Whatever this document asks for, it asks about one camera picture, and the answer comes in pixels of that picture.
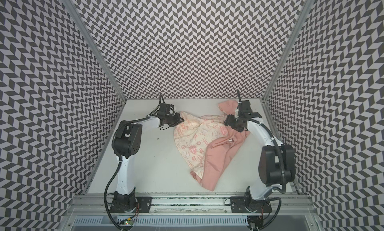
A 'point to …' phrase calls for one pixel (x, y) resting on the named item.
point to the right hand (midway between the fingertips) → (230, 123)
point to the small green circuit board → (129, 222)
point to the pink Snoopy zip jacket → (207, 145)
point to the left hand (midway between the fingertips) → (183, 117)
